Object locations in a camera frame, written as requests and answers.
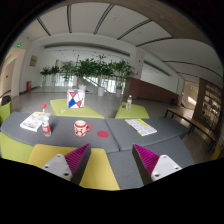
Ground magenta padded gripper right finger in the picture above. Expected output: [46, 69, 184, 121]
[132, 144, 181, 185]

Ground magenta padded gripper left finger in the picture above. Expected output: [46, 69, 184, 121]
[42, 144, 91, 185]

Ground water bottle with red label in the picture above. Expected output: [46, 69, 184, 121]
[41, 104, 51, 137]

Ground clear water bottle far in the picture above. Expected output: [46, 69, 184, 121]
[126, 95, 132, 110]

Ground red and white mug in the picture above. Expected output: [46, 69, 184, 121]
[74, 120, 91, 137]

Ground red round coaster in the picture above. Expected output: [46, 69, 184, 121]
[97, 131, 109, 138]

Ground yellow white booklet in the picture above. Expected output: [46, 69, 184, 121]
[125, 119, 157, 136]

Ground magazine on left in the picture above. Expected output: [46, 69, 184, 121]
[20, 112, 48, 132]

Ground long wooden bench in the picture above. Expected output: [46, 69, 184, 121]
[164, 108, 217, 143]

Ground colourful geometric cube box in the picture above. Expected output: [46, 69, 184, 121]
[67, 89, 85, 109]

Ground wooden bookshelf right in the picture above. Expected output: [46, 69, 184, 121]
[193, 79, 224, 136]

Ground green chair left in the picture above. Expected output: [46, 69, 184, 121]
[0, 95, 12, 126]

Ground red fire extinguisher box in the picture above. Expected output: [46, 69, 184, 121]
[26, 81, 32, 92]

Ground potted green plant left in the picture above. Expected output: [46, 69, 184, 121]
[40, 66, 60, 87]

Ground potted green plant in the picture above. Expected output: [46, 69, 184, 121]
[78, 55, 113, 96]
[40, 66, 60, 87]
[112, 60, 134, 98]

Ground potted green plant centre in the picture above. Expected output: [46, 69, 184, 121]
[78, 55, 113, 96]

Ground potted green plant right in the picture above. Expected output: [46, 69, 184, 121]
[112, 60, 134, 98]

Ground framed wall picture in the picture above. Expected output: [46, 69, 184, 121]
[29, 55, 38, 67]

